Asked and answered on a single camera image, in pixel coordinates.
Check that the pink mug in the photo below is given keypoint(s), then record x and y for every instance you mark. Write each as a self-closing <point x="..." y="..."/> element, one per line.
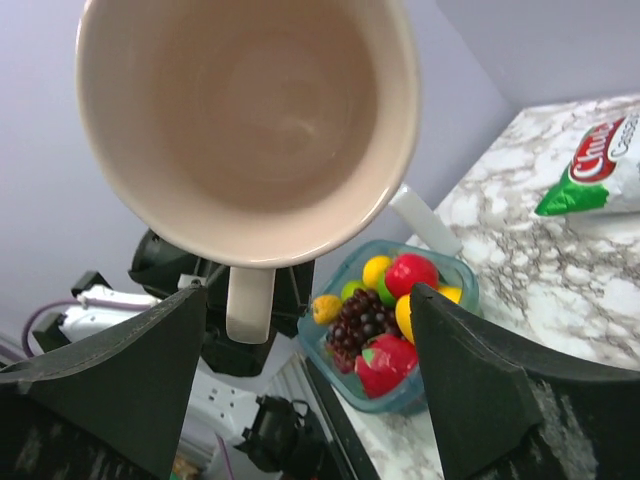
<point x="256" y="134"/>

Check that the dark grape bunch toy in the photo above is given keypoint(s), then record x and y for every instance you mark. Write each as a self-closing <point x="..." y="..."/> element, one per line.
<point x="362" y="317"/>

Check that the yellow lemon toy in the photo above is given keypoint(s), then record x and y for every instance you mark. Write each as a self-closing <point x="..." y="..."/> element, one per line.
<point x="374" y="269"/>
<point x="403" y="317"/>

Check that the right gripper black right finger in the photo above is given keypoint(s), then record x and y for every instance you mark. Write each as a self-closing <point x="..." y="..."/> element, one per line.
<point x="505" y="407"/>

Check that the red dragon fruit toy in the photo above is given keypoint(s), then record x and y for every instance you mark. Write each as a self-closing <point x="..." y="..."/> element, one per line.
<point x="384" y="363"/>

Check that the clear blue fruit container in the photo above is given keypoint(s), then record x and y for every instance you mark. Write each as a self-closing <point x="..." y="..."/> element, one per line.
<point x="408" y="397"/>

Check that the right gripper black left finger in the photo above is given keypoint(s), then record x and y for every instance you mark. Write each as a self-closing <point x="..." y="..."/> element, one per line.
<point x="110" y="406"/>

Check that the green lime toy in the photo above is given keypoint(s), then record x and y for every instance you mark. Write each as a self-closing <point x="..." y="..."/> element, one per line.
<point x="349" y="289"/>

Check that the yellow orange pepper toy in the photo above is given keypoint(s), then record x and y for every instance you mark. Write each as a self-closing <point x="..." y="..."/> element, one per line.
<point x="326" y="309"/>

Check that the red apple toy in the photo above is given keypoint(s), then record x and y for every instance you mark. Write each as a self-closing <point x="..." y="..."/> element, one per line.
<point x="407" y="270"/>

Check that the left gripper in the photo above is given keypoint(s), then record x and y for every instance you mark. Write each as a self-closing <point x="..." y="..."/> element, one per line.
<point x="158" y="266"/>

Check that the green chips bag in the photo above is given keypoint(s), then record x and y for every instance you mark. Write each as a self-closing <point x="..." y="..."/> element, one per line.
<point x="603" y="174"/>

